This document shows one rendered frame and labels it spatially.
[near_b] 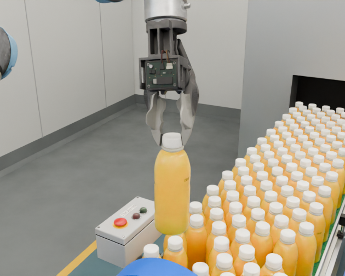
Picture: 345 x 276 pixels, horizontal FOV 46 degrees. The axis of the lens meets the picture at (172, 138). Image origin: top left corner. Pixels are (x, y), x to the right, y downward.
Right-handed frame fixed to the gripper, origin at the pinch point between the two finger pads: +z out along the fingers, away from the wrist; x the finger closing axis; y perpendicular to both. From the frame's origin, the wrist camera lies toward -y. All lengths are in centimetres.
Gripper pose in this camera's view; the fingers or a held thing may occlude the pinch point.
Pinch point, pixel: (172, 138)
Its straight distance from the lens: 73.5
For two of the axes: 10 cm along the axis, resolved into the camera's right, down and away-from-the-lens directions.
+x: 9.6, -0.1, -2.7
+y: -2.6, 0.6, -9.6
